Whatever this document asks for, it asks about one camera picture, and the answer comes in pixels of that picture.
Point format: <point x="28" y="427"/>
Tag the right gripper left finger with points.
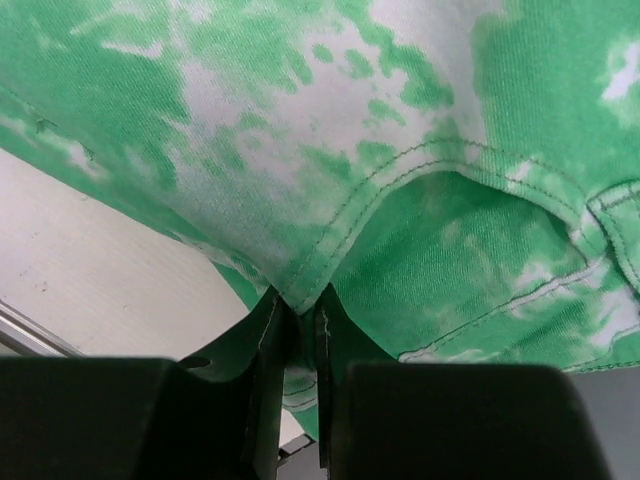
<point x="212" y="415"/>

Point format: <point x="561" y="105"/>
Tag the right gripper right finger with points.
<point x="380" y="418"/>

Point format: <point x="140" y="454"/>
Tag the green tie-dye trousers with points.
<point x="465" y="174"/>

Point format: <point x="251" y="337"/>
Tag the aluminium frame rail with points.
<point x="19" y="334"/>

